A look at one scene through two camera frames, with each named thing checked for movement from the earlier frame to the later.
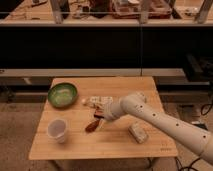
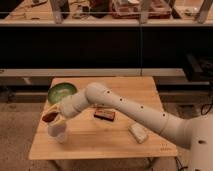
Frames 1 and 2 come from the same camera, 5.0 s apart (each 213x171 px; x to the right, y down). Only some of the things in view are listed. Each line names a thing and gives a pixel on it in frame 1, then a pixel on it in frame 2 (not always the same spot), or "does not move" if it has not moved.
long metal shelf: [92, 72] does not move
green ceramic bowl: [62, 95] does not move
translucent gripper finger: [96, 104] → [53, 108]
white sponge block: [138, 132] does not move
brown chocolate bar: [99, 114] does not move
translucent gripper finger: [101, 122] → [59, 121]
